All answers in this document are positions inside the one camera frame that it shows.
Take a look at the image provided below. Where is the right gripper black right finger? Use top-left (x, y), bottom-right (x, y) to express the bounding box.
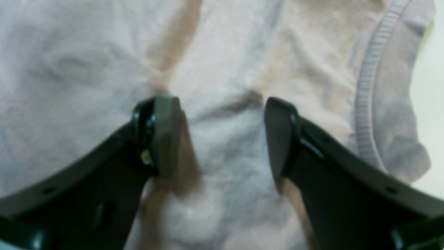
top-left (264, 98), bottom-right (444, 250)

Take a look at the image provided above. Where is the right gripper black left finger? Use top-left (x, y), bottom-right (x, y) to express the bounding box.
top-left (0, 95), bottom-right (182, 250)

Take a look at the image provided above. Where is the mauve t-shirt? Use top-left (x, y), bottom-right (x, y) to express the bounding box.
top-left (0, 0), bottom-right (435, 250)

